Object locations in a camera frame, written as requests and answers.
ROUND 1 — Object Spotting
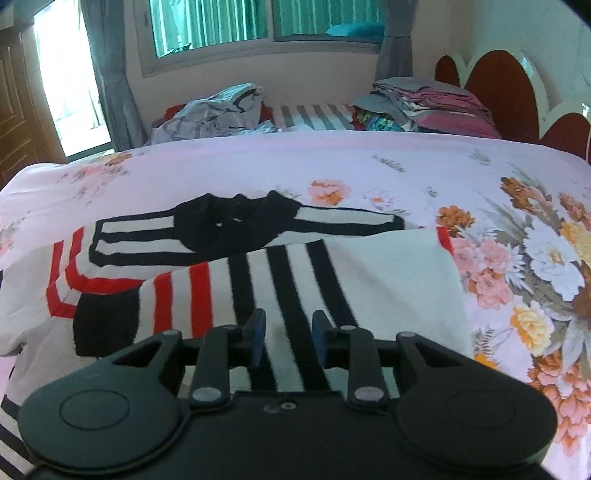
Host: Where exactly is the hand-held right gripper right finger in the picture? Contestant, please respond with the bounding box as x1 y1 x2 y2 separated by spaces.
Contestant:
312 310 463 409

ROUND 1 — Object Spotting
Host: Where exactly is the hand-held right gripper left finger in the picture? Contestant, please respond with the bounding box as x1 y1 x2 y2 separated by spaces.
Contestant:
109 308 267 409

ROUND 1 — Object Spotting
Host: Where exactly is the black white red striped sweater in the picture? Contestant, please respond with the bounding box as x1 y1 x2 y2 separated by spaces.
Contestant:
0 190 476 478

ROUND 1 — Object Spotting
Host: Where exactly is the pile of crumpled grey clothes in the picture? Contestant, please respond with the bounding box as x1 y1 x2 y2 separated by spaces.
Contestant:
150 83 279 147

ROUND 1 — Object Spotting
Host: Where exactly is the stack of folded clothes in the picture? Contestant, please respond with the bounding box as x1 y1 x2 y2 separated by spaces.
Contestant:
350 77 502 139

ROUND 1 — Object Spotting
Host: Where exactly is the pink floral bedsheet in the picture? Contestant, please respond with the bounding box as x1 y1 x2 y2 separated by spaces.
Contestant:
0 129 591 480

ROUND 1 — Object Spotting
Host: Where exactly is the grey white striped pillow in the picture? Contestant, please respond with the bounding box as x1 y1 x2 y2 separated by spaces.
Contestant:
270 104 360 133

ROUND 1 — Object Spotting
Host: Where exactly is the grey curtain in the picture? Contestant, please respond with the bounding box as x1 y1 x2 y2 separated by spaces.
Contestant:
81 0 149 151
375 0 414 82

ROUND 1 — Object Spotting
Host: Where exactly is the teal cloth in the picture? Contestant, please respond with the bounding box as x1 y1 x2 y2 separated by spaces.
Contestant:
324 23 385 40

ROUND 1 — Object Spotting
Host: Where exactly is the red and white scalloped headboard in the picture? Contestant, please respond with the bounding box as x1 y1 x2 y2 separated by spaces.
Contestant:
434 48 591 163

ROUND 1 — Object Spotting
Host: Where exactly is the window with green glass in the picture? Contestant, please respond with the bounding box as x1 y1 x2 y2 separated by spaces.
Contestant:
134 0 389 77

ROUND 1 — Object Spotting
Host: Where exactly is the brown wooden door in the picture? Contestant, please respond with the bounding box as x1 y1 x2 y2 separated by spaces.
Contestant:
0 27 66 190

